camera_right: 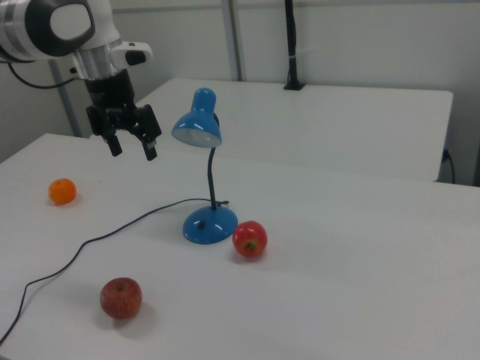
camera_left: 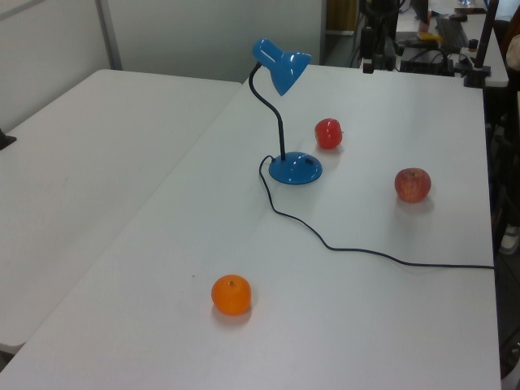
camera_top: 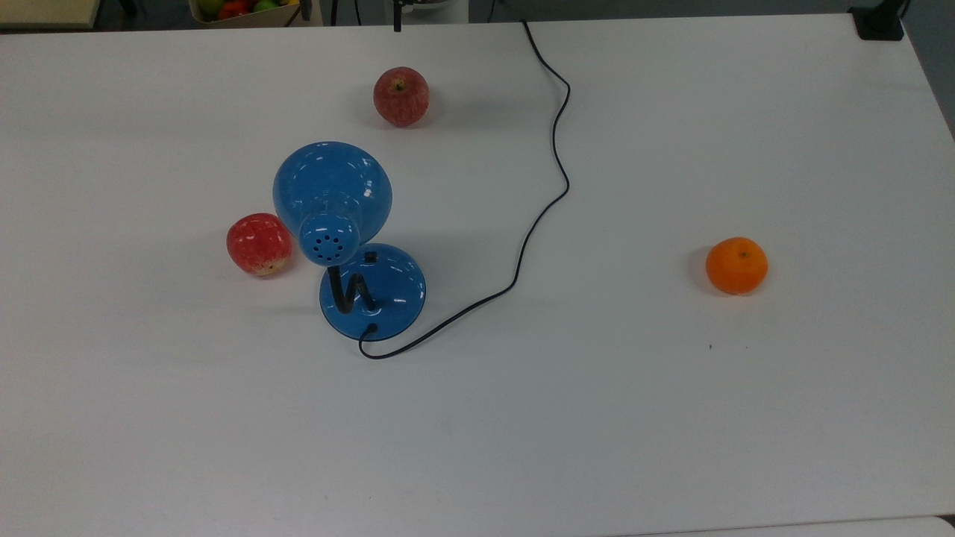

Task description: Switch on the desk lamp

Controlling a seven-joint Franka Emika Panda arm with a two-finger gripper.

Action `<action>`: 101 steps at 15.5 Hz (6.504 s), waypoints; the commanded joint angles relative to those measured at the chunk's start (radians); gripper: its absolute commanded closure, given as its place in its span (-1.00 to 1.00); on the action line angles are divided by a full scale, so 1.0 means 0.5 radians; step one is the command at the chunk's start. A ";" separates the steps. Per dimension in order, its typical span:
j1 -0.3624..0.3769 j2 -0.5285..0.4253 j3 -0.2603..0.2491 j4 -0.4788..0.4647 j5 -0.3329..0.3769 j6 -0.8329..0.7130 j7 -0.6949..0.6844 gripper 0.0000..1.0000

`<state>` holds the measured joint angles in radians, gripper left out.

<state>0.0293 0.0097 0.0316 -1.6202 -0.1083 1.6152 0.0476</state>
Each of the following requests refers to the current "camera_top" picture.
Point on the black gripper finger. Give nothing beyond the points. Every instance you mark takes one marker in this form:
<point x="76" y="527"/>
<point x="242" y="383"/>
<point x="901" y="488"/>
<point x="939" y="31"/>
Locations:
<point x="397" y="21"/>

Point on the blue desk lamp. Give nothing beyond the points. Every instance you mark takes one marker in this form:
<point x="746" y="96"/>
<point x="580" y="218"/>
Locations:
<point x="332" y="186"/>

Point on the dark red apple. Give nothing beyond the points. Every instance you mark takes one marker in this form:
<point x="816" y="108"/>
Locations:
<point x="401" y="101"/>

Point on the green fruit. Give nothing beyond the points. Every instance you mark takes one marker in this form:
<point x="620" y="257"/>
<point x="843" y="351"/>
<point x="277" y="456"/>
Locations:
<point x="210" y="7"/>
<point x="265" y="4"/>

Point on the beige fruit box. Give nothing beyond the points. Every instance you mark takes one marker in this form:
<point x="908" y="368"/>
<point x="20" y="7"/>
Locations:
<point x="246" y="22"/>

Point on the red fruit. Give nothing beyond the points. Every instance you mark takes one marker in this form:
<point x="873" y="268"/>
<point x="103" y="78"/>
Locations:
<point x="233" y="9"/>

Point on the bright red apple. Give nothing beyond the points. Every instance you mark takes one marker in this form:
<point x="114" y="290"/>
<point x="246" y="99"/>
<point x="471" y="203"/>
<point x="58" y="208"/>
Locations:
<point x="257" y="242"/>

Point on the wooden side table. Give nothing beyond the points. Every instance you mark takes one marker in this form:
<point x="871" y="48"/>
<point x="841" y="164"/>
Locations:
<point x="45" y="11"/>

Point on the orange mandarin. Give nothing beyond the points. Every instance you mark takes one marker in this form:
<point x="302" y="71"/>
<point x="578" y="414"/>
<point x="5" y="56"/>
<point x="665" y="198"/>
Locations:
<point x="736" y="266"/>

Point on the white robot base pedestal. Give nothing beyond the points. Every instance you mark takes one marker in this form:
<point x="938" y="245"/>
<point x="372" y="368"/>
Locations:
<point x="440" y="13"/>

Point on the black clamp mount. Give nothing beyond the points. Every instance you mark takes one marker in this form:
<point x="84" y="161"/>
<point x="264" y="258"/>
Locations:
<point x="879" y="26"/>

